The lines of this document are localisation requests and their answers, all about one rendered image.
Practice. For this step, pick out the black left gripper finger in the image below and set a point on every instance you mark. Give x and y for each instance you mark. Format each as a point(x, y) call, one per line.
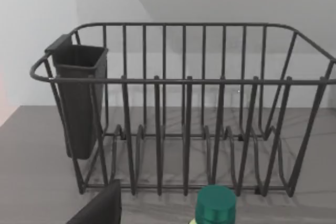
point(105, 207)

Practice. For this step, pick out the dark grey cutlery holder cup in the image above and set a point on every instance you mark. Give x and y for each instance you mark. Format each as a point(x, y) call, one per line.
point(78, 98)

